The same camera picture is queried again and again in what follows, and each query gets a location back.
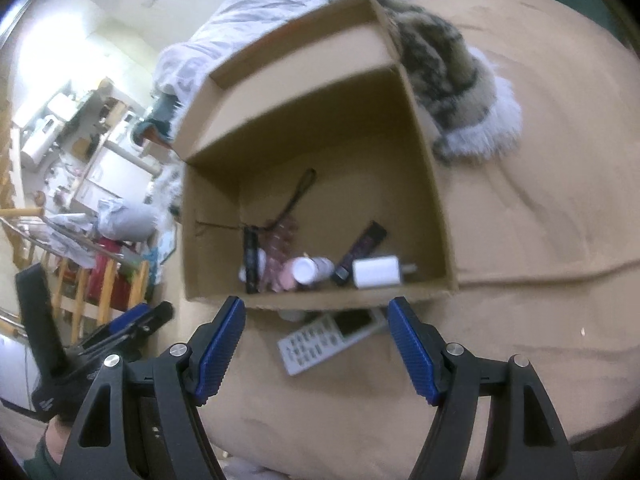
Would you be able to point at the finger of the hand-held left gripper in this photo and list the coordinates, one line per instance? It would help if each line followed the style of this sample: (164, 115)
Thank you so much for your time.
(127, 317)
(157, 315)

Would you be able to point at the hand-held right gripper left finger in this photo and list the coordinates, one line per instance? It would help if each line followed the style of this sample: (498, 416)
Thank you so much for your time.
(220, 350)

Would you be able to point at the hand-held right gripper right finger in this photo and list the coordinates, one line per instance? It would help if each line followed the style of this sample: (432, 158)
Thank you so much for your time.
(412, 350)

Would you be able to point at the white charger adapter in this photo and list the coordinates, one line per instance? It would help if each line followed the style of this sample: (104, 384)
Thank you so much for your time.
(375, 272)

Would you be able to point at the white remote control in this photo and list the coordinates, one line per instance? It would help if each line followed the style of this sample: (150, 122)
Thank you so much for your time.
(310, 345)

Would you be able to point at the black rectangular case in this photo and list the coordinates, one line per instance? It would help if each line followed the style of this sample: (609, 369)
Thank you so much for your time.
(357, 252)

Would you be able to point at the white pill bottle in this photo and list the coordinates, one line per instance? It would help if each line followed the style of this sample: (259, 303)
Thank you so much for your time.
(305, 270)

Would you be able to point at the cardboard box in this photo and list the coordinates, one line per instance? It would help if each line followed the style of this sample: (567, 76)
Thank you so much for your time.
(325, 160)

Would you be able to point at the person's left forearm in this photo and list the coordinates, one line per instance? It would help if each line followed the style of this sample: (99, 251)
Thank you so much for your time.
(45, 455)

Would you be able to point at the wooden railing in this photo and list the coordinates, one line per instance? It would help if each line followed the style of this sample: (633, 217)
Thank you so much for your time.
(80, 305)

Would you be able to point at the black and gold tube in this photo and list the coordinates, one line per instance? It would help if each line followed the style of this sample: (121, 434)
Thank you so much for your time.
(254, 260)

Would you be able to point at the grey cloth bundle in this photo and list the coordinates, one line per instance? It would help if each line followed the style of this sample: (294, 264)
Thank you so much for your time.
(130, 220)

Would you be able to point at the pink patterned pack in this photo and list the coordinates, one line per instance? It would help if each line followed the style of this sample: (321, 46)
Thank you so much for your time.
(282, 240)

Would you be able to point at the white cabinet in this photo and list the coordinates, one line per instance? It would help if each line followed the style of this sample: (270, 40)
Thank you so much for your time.
(115, 175)

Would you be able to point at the cluttered white shelf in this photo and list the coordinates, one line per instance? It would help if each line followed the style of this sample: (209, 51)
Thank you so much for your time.
(50, 125)

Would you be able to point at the teal object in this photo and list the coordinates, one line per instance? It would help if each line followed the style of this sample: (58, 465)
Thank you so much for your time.
(160, 112)

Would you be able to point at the leopard print fluffy blanket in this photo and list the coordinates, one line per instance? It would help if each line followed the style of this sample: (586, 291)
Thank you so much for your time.
(440, 60)

